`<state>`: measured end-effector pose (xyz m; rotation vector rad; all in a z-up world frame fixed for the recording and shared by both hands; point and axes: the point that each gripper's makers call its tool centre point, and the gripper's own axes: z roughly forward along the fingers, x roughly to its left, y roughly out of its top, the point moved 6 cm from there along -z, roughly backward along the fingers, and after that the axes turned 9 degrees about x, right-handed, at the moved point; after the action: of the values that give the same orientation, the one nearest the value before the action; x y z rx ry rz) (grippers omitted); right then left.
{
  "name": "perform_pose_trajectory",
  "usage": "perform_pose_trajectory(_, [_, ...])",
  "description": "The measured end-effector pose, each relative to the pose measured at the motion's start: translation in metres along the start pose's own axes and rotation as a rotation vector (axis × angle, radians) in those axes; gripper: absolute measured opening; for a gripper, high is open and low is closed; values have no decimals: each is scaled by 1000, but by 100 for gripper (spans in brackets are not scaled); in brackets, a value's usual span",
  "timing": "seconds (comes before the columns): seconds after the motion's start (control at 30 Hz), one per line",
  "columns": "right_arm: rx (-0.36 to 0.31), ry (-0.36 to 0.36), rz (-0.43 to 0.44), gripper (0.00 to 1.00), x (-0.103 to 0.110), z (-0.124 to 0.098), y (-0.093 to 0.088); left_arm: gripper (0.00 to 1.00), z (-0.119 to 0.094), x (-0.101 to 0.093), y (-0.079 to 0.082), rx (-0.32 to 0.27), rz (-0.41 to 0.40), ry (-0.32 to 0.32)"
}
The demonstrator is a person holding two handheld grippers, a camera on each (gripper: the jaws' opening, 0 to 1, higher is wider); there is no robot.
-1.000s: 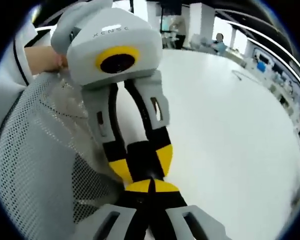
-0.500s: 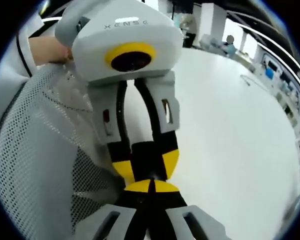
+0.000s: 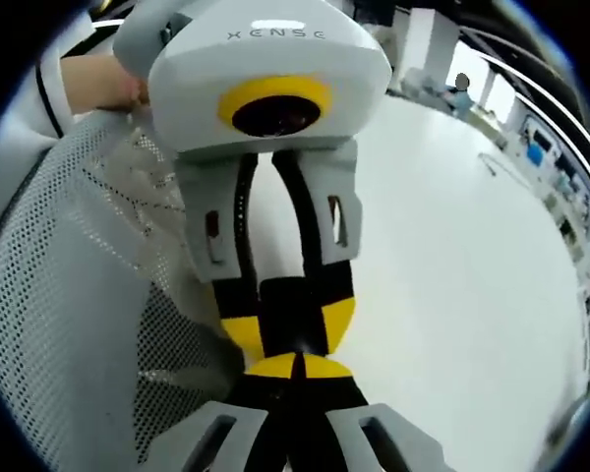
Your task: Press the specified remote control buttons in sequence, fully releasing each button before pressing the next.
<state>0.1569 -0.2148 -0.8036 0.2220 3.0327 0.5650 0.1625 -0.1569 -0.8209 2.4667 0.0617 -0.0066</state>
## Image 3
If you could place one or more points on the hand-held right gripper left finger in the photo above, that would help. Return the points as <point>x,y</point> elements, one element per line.
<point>246,428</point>

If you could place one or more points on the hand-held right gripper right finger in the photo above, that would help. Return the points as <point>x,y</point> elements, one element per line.
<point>349,423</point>

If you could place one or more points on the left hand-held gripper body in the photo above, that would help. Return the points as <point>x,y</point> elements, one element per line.
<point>275,59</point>

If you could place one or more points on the black remote control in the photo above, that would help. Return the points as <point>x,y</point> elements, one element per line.
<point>290,314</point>

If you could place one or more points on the person's left hand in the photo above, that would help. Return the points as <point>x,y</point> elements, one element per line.
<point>98,83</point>

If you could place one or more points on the white mesh laundry bag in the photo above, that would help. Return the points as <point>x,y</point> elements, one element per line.
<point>54,270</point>

